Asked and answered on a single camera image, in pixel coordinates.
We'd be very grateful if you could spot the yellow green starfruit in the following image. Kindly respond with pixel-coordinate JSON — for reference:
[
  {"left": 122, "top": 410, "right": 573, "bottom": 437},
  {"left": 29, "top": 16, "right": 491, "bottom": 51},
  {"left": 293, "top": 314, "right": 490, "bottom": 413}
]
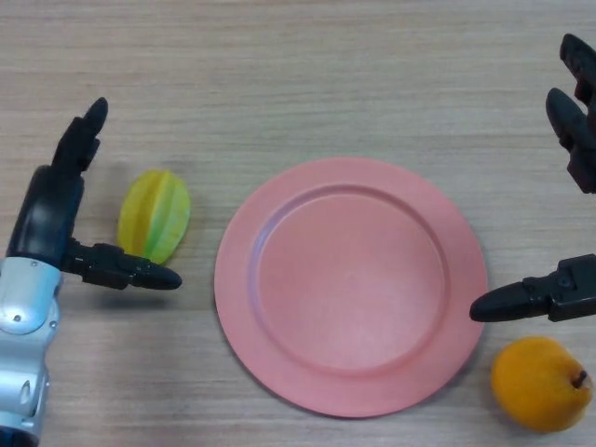
[{"left": 115, "top": 169, "right": 192, "bottom": 268}]

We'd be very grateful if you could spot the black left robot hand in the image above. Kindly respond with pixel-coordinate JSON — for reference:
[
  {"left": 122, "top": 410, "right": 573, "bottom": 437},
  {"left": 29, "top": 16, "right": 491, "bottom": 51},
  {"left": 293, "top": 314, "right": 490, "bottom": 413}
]
[{"left": 6, "top": 97, "right": 183, "bottom": 292}]

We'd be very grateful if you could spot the orange yellow pear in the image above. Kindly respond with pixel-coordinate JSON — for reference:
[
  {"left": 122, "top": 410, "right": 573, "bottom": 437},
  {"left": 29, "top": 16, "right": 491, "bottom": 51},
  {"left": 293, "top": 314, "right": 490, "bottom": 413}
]
[{"left": 491, "top": 335, "right": 595, "bottom": 434}]

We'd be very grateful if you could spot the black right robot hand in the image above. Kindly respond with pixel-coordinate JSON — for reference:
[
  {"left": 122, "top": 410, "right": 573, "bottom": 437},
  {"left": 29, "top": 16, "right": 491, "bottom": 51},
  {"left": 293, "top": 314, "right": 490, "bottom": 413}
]
[{"left": 468, "top": 33, "right": 596, "bottom": 323}]

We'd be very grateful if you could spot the pink round plate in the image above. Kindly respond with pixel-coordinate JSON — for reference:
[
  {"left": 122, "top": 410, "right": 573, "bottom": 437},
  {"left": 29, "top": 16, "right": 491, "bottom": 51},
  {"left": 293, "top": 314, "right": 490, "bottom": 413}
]
[{"left": 213, "top": 156, "right": 489, "bottom": 418}]

